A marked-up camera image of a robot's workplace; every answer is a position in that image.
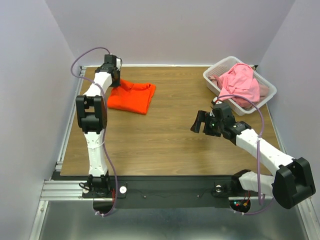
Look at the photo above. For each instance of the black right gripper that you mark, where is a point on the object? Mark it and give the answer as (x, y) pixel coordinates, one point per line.
(207, 125)

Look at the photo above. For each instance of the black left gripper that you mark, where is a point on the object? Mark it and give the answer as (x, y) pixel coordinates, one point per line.
(117, 83)

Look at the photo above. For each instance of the orange t shirt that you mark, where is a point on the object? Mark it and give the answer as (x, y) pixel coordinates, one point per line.
(131, 97)

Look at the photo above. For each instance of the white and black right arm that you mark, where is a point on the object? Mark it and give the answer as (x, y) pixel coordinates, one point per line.
(290, 181)

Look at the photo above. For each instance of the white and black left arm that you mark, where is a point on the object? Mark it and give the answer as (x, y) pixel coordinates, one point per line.
(92, 119)

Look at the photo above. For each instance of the dusty pink t shirt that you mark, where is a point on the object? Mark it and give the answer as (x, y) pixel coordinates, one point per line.
(242, 102)

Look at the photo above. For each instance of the white perforated plastic basket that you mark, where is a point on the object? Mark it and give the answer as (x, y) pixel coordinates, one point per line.
(223, 66)

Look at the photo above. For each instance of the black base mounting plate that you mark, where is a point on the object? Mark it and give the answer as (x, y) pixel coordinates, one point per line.
(166, 192)

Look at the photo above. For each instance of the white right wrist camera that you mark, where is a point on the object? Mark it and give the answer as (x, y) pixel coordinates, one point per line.
(216, 101)

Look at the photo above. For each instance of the aluminium frame rail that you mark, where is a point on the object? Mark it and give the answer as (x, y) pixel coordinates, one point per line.
(56, 159)

